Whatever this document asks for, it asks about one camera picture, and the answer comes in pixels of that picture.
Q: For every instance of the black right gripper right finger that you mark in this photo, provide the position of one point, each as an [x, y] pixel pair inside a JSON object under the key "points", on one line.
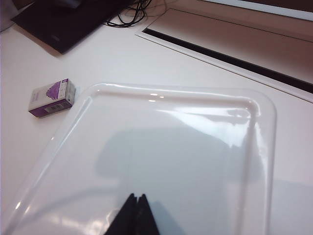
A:
{"points": [[146, 220]]}

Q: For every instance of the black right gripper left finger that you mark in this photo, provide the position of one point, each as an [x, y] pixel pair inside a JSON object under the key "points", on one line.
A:
{"points": [[124, 220]]}

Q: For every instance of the white plastic drawer cabinet frame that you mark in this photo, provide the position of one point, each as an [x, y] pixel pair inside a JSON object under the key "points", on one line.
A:
{"points": [[183, 147]]}

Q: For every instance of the purple and white small box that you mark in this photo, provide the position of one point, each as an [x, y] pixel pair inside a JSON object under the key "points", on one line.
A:
{"points": [[49, 98]]}

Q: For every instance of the black mouse pad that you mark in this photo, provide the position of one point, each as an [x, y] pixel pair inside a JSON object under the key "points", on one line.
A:
{"points": [[61, 27]]}

